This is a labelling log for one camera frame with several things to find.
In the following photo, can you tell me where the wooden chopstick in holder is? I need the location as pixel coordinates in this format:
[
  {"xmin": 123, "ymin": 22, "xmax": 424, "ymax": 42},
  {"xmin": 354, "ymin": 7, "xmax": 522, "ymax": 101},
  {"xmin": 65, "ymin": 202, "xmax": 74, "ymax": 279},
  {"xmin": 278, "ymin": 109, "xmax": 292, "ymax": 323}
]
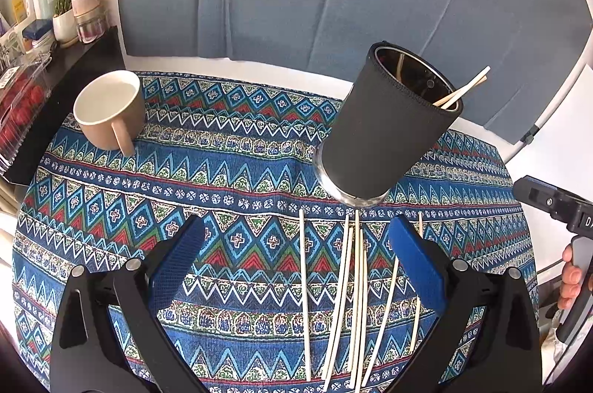
[
  {"xmin": 433, "ymin": 74, "xmax": 487, "ymax": 108},
  {"xmin": 433, "ymin": 66, "xmax": 490, "ymax": 109}
]

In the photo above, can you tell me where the pink lidded glass jar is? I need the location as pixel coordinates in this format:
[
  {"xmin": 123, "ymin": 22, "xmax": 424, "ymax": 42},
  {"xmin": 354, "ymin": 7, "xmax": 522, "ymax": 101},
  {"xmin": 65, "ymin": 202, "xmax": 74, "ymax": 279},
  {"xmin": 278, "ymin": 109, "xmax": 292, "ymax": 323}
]
[{"xmin": 72, "ymin": 0, "xmax": 109, "ymax": 44}]

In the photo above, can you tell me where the clear box of strawberries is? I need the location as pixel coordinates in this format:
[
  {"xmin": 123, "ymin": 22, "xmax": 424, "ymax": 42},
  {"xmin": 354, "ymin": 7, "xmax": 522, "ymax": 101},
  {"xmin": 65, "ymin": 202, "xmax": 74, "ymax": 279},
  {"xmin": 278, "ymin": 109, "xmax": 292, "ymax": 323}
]
[{"xmin": 0, "ymin": 53, "xmax": 51, "ymax": 172}]

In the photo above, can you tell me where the white pot with succulent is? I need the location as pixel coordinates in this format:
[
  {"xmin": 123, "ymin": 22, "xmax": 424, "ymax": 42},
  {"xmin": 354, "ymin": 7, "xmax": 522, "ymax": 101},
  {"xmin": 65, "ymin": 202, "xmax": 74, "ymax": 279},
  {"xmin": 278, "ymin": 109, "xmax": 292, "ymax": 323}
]
[{"xmin": 52, "ymin": 0, "xmax": 79, "ymax": 48}]

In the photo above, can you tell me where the black utensil holder cup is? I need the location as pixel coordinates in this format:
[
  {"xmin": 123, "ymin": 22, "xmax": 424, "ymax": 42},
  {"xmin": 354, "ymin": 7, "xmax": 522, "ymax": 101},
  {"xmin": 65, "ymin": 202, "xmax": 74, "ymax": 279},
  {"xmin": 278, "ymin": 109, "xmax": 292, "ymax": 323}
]
[{"xmin": 314, "ymin": 41, "xmax": 463, "ymax": 207}]

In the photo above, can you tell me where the beige ceramic mug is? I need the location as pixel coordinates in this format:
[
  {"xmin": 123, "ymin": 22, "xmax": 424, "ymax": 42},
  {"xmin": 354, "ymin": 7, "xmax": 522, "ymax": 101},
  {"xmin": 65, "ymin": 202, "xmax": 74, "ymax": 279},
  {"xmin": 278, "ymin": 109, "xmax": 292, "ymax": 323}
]
[{"xmin": 73, "ymin": 70, "xmax": 146, "ymax": 157}]

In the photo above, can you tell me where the black side shelf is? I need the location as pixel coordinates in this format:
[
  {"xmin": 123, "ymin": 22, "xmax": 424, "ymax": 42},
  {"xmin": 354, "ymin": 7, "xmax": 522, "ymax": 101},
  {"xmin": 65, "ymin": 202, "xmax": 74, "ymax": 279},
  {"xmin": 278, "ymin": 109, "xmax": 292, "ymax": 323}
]
[{"xmin": 2, "ymin": 27, "xmax": 125, "ymax": 186}]

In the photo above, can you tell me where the person's right hand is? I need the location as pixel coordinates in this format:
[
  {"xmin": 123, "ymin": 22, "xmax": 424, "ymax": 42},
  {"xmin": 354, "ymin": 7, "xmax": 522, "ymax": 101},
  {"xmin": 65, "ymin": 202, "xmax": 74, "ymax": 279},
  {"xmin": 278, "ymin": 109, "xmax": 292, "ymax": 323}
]
[{"xmin": 557, "ymin": 246, "xmax": 582, "ymax": 311}]

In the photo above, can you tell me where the dark blue small box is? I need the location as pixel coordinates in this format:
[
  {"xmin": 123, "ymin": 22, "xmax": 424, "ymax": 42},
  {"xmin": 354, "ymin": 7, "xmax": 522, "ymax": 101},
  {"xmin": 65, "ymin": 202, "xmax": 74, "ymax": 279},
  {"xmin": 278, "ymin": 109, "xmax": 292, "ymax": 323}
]
[{"xmin": 22, "ymin": 19, "xmax": 53, "ymax": 41}]

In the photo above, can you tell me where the blue patterned tablecloth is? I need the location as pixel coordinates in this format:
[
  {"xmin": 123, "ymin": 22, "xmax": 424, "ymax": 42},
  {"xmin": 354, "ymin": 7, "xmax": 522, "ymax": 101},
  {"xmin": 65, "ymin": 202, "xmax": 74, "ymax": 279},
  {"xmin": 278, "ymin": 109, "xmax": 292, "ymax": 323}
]
[{"xmin": 12, "ymin": 72, "xmax": 538, "ymax": 392}]

